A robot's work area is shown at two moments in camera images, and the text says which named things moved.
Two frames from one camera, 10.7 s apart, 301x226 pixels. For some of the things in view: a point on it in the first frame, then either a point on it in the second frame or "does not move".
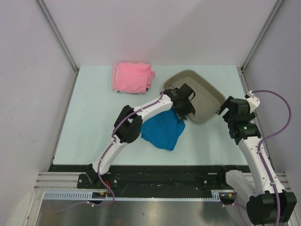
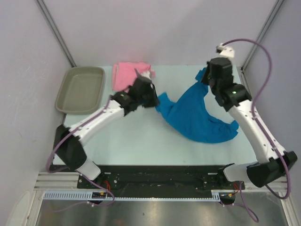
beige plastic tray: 208,99 to 82,90
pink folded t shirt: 132,77 does not move
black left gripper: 189,109 to 154,100
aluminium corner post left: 53,27 does not move
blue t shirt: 162,129 to 188,114
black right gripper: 226,104 to 204,79
